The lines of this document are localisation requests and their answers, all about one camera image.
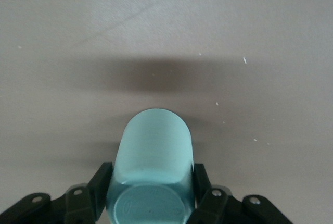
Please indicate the mint green plastic cup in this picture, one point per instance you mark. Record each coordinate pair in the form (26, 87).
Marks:
(153, 156)

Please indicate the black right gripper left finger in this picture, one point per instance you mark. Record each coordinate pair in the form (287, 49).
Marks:
(78, 205)

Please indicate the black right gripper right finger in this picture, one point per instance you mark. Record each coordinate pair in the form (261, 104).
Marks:
(221, 208)

